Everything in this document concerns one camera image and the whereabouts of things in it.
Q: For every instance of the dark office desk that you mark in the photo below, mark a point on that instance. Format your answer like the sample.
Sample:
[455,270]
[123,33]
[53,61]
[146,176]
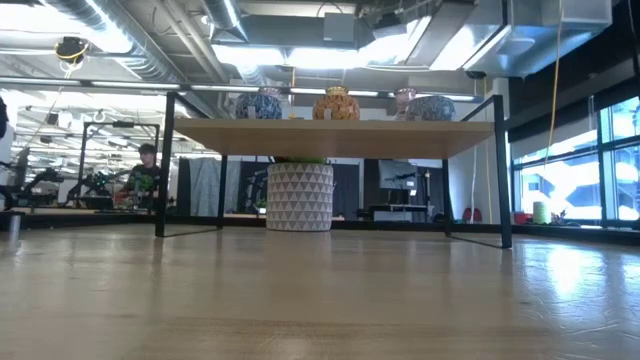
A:
[395,215]

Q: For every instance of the grey fabric partition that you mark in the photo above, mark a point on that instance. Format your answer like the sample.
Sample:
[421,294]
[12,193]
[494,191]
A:
[205,185]

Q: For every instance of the orange patterned candle tin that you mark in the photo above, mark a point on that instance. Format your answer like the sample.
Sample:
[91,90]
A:
[337,107]

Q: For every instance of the blue patterned candle tin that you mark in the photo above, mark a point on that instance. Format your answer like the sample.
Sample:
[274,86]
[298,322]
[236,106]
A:
[432,109]

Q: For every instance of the amber glass candlestick holder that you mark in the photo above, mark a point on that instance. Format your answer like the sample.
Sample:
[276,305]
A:
[337,90]

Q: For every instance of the person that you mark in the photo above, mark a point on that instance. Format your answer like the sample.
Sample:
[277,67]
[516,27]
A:
[4,145]
[145,175]

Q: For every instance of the light green spool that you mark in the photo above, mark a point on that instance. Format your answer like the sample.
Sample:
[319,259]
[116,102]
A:
[541,212]

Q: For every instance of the small red bowl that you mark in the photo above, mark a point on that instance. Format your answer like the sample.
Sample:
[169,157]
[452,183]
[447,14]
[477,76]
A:
[522,218]

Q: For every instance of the white candle front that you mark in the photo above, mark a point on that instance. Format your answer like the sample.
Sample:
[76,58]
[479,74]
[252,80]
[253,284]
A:
[255,107]

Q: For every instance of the succulent in triangle-patterned pot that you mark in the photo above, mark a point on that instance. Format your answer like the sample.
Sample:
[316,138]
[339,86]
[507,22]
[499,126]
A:
[300,200]

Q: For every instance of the dark computer monitor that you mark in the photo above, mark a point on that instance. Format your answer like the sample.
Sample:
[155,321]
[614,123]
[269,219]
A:
[395,172]

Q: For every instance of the wooden shelf with black legs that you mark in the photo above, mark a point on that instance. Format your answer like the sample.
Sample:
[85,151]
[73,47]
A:
[340,137]

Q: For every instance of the red rounded object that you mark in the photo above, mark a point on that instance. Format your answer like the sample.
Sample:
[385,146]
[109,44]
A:
[472,216]

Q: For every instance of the black background robot arm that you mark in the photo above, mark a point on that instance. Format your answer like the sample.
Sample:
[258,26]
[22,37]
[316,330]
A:
[40,182]
[97,187]

